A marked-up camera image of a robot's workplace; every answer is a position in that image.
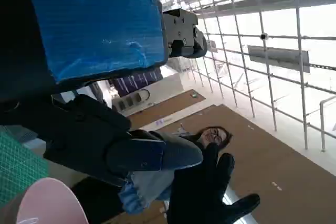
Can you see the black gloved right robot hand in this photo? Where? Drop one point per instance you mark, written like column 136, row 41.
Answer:
column 199, row 182

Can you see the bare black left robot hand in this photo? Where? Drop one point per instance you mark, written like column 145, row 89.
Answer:
column 99, row 30

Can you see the pink bowl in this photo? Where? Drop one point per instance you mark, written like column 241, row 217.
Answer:
column 52, row 203

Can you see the person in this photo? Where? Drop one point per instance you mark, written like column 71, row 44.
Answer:
column 214, row 136

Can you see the grey hanging panel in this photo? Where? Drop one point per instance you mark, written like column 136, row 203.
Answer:
column 278, row 58

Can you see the green cutting mat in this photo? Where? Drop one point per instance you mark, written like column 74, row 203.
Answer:
column 18, row 161

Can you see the white metal pipe frame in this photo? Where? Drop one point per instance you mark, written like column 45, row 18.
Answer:
column 303, row 103

